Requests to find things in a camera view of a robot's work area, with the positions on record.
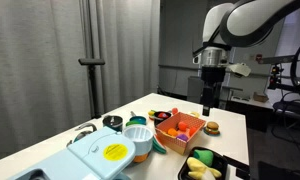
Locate light blue toy appliance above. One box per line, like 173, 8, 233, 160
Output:
8, 126, 137, 180

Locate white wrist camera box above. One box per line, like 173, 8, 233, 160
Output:
227, 62, 252, 78

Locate black toy bowl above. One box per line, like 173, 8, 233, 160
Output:
153, 110, 173, 127

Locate pale yellow toy food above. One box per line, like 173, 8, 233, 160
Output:
189, 110, 201, 119

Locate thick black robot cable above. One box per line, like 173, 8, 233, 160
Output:
289, 31, 300, 104

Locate black plastic tray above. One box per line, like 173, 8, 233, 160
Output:
177, 146, 229, 180

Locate green plush vegetable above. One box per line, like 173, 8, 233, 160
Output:
192, 148, 215, 167

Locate yellow green toy food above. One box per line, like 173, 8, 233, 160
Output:
147, 109, 157, 121

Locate purple toy fruit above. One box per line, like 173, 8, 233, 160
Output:
176, 133, 190, 142

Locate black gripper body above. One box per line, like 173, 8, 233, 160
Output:
200, 65, 228, 108

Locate black table edge bracket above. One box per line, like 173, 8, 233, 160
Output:
222, 154, 251, 180

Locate dark lidded cup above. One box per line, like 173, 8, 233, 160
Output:
102, 114, 124, 132

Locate toy watermelon slice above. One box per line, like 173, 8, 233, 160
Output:
151, 134, 168, 155

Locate black tripod stand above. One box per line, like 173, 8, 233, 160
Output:
77, 57, 106, 120

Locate yellow plush banana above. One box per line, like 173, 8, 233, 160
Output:
186, 156, 223, 180

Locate white ribbed bowl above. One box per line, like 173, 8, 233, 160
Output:
122, 124, 155, 157

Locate grey computer case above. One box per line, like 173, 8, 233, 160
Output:
186, 75, 205, 104

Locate black camera on stand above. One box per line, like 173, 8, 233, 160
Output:
256, 54, 299, 91

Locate toy burger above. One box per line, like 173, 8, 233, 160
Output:
203, 121, 221, 137

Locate grey teal hand tool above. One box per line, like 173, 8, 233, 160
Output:
66, 122, 98, 148

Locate orange dotted paper box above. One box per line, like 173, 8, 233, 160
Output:
154, 111, 207, 156

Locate small cardboard box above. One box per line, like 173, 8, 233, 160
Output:
252, 91, 270, 103

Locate red orange toy fruit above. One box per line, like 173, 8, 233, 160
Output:
188, 126, 199, 137

